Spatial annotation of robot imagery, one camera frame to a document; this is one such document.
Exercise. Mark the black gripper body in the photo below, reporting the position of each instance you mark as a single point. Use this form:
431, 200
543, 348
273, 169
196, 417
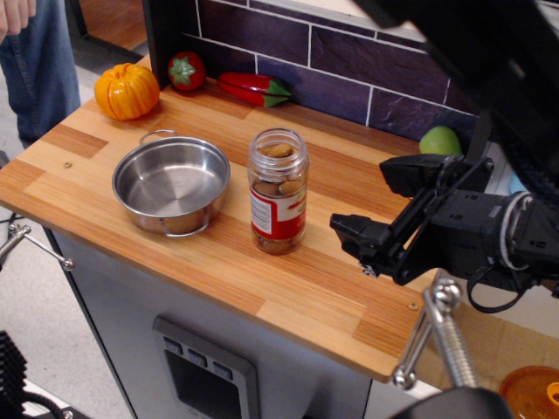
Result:
458, 227

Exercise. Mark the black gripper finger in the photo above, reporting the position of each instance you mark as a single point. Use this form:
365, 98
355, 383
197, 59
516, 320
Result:
366, 240
407, 175

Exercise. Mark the clear plastic almond jar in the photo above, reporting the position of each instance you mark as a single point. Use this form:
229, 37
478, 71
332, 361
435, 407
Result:
277, 172

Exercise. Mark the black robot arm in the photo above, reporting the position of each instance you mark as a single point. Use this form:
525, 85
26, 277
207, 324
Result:
503, 55

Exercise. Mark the stainless steel pot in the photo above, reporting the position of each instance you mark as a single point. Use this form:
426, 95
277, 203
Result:
173, 186

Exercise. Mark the bystander hand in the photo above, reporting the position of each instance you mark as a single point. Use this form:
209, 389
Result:
15, 16

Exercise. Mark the green toy pear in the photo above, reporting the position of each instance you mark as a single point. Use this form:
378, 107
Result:
440, 140

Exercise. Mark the light blue plastic bowl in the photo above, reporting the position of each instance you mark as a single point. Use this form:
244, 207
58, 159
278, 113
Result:
515, 185

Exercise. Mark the right metal clamp screw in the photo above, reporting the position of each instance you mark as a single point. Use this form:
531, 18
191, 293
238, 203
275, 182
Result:
436, 322

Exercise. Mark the orange plastic lid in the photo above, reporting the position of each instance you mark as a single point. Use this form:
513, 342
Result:
532, 392

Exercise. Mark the red toy chili pepper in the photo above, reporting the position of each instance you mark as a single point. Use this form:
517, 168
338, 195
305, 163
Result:
256, 89

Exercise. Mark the grey toy kitchen cabinet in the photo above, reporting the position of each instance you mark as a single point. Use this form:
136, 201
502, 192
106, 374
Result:
175, 355

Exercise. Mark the red toy tomato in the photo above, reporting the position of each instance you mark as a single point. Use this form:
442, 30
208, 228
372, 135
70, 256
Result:
186, 71

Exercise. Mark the orange toy pumpkin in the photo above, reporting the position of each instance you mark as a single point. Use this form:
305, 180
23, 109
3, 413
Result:
127, 91

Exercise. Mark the bystander blue jeans leg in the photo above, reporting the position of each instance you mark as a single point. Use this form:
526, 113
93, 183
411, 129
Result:
39, 69

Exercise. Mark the black foreground frame bar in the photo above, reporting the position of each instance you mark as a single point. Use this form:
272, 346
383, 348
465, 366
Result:
12, 378

